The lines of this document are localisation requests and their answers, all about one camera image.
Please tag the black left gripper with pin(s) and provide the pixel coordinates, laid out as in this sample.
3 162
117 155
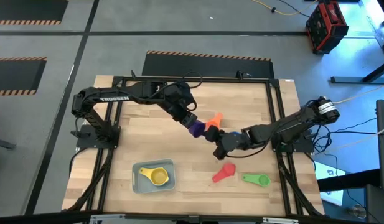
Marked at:
179 99

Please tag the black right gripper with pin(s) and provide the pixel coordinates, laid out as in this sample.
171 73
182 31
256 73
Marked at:
230 141

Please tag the blue measuring cup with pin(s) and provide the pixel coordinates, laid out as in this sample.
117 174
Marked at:
235 133

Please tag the purple measuring cup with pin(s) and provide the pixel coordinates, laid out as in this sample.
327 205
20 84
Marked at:
197 130

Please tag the orange measuring cup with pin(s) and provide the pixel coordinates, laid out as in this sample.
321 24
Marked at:
215 119

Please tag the red measuring cup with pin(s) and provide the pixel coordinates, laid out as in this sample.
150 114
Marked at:
228 170

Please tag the green measuring cup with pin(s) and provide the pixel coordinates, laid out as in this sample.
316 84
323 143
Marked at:
262 180

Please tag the yellow measuring cup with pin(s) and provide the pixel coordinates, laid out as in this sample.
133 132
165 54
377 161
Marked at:
160 176

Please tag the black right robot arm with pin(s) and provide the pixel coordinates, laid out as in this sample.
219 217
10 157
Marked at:
291 124

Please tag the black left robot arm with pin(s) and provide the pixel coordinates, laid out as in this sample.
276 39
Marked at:
117 93

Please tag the grey plastic basket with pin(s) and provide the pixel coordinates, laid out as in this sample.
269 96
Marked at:
142 186

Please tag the black mat with striped edge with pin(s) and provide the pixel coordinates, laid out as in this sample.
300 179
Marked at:
216 67
30 9
17 74

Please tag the silver aluminium bar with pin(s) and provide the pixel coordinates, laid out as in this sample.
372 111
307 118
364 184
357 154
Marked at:
280 221
107 219

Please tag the white printed sheet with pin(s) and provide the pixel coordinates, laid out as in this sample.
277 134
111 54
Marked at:
330 174

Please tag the black beam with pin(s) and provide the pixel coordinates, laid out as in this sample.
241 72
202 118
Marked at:
347 182

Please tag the black desk leg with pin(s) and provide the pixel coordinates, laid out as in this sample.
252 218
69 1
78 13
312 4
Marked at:
347 80

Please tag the metal can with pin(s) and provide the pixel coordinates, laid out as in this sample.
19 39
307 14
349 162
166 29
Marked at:
357 212

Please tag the red and black toolbox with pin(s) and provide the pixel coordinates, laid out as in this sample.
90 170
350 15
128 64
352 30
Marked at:
327 28

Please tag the black chair leg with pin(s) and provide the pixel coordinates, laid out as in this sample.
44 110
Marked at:
2 143

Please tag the black table frame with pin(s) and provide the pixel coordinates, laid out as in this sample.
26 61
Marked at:
226 79

